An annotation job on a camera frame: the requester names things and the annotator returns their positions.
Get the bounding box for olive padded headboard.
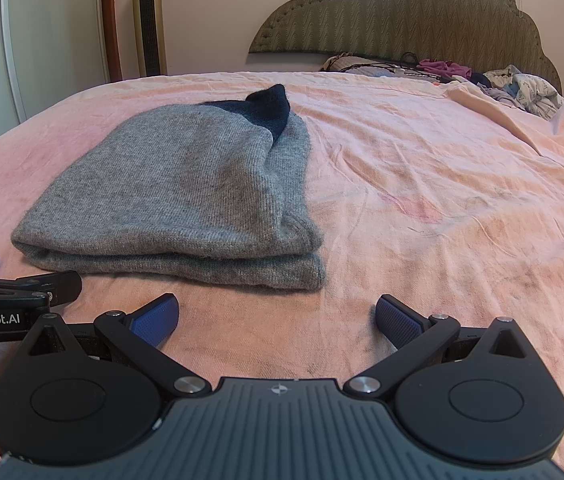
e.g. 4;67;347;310
248;0;563;96

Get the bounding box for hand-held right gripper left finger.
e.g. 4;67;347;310
9;293;213;402

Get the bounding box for pink bed sheet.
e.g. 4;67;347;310
0;71;564;480

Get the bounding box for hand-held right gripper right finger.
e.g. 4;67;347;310
343;294;539;402

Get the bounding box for white wardrobe door flower decals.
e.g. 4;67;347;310
0;0;113;171

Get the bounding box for grey sweater with navy sleeves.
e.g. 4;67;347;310
11;84;327;292

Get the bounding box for magenta cloth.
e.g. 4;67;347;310
417;58;473;81

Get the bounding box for striped pillow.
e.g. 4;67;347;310
319;52;438;79

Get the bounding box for brown wooden door frame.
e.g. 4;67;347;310
98;0;124;83

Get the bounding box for gold tower fan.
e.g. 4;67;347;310
131;0;168;77

